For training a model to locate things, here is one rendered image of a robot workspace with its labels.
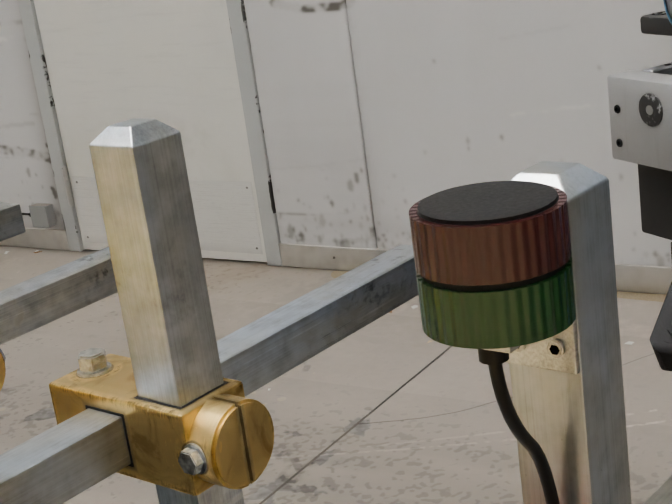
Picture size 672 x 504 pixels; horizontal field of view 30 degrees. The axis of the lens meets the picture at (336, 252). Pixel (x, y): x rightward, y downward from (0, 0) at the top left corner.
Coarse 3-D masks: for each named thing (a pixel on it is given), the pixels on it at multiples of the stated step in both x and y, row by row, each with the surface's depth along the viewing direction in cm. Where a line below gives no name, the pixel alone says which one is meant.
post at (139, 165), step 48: (96, 144) 66; (144, 144) 65; (144, 192) 65; (144, 240) 66; (192, 240) 68; (144, 288) 67; (192, 288) 68; (144, 336) 69; (192, 336) 69; (144, 384) 70; (192, 384) 69
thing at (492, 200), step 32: (448, 192) 49; (480, 192) 49; (512, 192) 48; (544, 192) 48; (448, 224) 46; (480, 224) 45; (448, 288) 46; (480, 288) 46; (480, 352) 49; (512, 352) 53; (544, 352) 52; (576, 352) 51; (512, 416) 50; (544, 480) 52
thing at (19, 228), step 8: (0, 208) 124; (8, 208) 124; (16, 208) 125; (0, 216) 123; (8, 216) 124; (16, 216) 125; (0, 224) 123; (8, 224) 124; (16, 224) 125; (0, 232) 123; (8, 232) 124; (16, 232) 125; (24, 232) 126; (0, 240) 123
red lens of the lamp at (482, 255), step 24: (552, 216) 46; (432, 240) 46; (456, 240) 45; (480, 240) 45; (504, 240) 45; (528, 240) 45; (552, 240) 46; (432, 264) 46; (456, 264) 46; (480, 264) 45; (504, 264) 45; (528, 264) 45; (552, 264) 46
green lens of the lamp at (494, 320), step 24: (432, 288) 47; (528, 288) 46; (552, 288) 46; (432, 312) 47; (456, 312) 46; (480, 312) 46; (504, 312) 46; (528, 312) 46; (552, 312) 46; (432, 336) 48; (456, 336) 47; (480, 336) 46; (504, 336) 46; (528, 336) 46; (552, 336) 47
